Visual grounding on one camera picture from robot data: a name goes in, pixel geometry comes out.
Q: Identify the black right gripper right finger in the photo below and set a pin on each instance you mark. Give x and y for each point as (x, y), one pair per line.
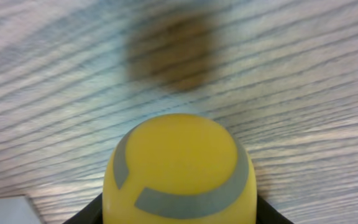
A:
(266, 214)

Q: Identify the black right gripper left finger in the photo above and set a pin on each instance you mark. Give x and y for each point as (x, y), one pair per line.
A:
(91, 214)

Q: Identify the white box pink interior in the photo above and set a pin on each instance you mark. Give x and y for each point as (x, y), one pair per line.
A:
(18, 210)

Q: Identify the yellow one-eyed ball toy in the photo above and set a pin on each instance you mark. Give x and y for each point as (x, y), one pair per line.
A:
(179, 168)

